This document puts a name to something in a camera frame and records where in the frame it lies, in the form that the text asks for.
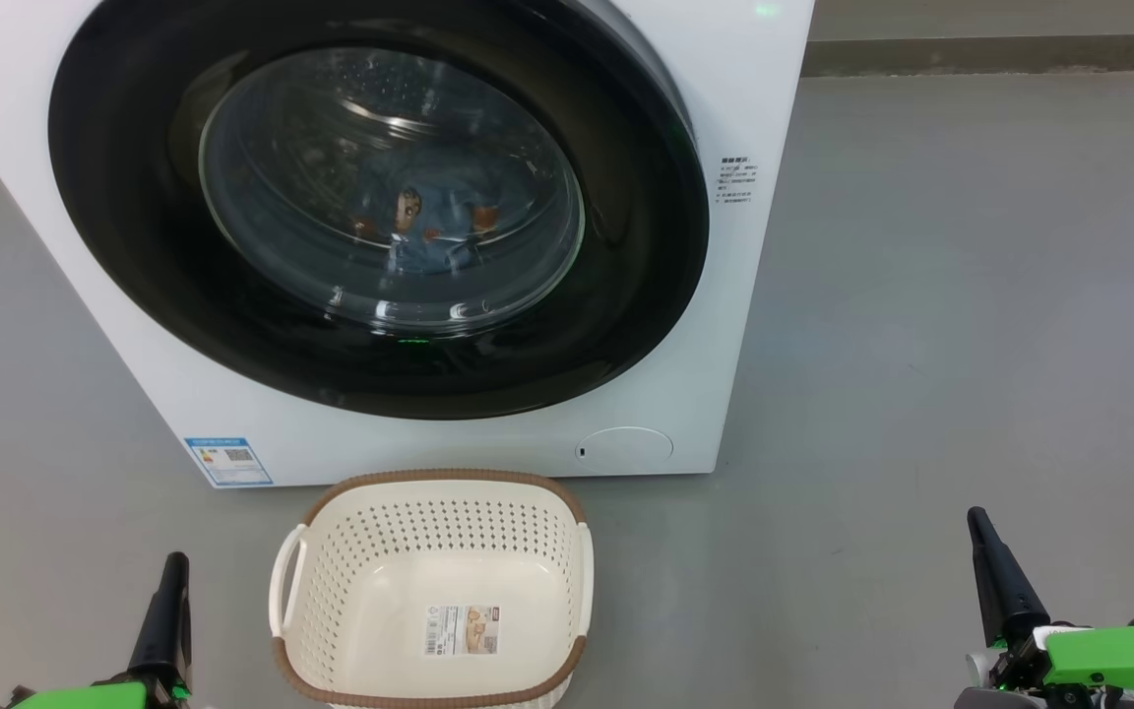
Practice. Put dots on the black round glass washer door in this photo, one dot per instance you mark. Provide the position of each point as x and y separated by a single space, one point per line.
626 276

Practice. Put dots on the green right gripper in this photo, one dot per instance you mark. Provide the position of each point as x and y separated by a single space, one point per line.
1108 655

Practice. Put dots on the blue bear print garment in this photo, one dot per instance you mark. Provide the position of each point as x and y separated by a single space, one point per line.
429 222

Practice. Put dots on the white perforated laundry basket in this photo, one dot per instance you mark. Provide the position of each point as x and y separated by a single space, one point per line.
429 532

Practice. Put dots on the round white filter cover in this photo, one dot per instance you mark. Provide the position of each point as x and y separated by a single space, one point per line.
626 449

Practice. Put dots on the basket product label sticker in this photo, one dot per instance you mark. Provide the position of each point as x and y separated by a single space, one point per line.
461 631

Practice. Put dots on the blue energy label sticker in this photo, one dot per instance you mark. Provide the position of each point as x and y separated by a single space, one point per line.
227 461

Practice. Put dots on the white front-load washing machine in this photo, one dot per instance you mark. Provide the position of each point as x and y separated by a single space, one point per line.
754 295

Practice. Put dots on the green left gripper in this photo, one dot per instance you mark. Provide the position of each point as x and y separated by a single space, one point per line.
85 699

